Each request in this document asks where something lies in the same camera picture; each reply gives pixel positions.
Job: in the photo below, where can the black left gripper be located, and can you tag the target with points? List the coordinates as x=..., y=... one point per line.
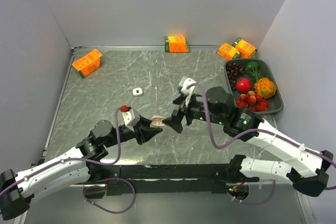
x=144, y=133

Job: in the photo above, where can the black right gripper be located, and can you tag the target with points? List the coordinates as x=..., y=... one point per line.
x=175, y=120

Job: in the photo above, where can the beige earbud charging case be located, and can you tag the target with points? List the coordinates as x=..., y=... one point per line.
x=157, y=121

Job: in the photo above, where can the white earbud charging case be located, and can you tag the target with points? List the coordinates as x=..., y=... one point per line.
x=137, y=92

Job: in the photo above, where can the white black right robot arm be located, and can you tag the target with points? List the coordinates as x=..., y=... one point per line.
x=304, y=168

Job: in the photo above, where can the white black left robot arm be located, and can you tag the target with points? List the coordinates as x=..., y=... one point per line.
x=80, y=164

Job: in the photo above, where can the red apple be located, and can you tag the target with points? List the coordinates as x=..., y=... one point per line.
x=243, y=85

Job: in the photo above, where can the orange box centre back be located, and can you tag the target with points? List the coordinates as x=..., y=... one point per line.
x=176, y=44

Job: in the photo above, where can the orange box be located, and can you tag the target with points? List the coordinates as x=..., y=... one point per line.
x=246, y=49
x=228, y=52
x=88, y=63
x=176, y=44

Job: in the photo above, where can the dark purple grape bunch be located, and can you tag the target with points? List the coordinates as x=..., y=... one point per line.
x=234, y=71

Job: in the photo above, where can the red yellow cherry bunch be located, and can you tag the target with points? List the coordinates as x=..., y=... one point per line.
x=252, y=101

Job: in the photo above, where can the orange box far left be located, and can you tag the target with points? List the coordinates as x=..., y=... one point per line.
x=88, y=63

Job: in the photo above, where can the orange box right front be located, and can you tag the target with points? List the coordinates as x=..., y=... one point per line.
x=228, y=52

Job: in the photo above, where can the green lime with leaves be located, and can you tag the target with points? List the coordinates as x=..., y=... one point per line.
x=253, y=69

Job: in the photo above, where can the orange spiky fruit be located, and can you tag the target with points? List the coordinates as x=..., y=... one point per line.
x=265, y=87

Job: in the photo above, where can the orange box right back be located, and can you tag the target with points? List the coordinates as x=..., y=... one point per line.
x=246, y=49

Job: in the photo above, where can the dark green fruit tray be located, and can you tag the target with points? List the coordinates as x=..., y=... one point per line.
x=275, y=102

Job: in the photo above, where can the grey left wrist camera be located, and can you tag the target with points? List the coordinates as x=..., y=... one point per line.
x=131, y=118

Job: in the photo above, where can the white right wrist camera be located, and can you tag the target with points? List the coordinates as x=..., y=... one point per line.
x=187, y=88

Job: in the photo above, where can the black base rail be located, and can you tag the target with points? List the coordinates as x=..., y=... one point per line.
x=178, y=178

